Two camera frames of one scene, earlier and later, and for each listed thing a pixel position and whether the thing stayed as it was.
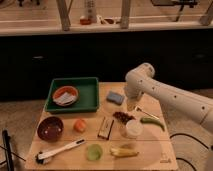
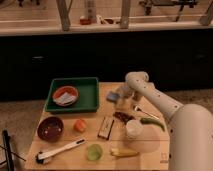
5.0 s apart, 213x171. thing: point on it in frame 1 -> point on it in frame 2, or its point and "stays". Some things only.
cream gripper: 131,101 -> 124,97
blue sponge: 114,97 stays
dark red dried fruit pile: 123,117 stays
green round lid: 94,152 stays
